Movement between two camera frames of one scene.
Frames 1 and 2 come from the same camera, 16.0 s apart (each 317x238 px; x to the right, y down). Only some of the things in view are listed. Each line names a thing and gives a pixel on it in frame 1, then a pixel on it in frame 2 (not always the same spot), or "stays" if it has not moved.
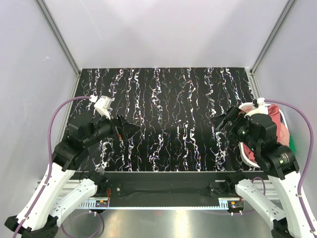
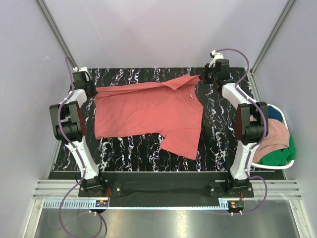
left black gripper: (122, 129) → (89, 81)
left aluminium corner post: (62, 44) stays
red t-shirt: (282, 132) → (173, 108)
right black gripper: (234, 115) → (206, 70)
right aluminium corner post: (290, 6) stays
